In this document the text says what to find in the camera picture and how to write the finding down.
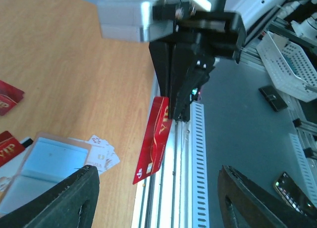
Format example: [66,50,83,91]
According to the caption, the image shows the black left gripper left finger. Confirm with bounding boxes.
[0,165,100,228]

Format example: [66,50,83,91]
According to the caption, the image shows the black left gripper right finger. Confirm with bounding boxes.
[217,165,317,228]

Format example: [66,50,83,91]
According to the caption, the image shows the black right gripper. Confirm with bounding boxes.
[149,0,247,121]

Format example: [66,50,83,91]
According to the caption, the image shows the pink leather card holder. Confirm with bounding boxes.
[0,132,92,216]

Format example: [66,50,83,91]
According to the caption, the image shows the red vip card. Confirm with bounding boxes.
[0,131,25,166]
[132,96,172,184]
[0,81,24,116]

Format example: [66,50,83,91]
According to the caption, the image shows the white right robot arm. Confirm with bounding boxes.
[149,0,286,122]

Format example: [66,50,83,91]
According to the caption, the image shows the white card pile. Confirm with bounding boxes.
[85,135,120,176]

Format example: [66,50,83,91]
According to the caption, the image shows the white VIP card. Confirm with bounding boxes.
[20,137,33,148]

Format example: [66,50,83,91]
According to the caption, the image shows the smartphone on floor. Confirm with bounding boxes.
[273,172,317,220]

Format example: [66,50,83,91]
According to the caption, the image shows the black wallet on floor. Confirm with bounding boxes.
[259,85,288,112]

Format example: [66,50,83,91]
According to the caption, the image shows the white plastic basket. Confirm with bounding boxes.
[256,32,317,102]

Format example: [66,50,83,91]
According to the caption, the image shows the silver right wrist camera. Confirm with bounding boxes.
[97,0,173,43]

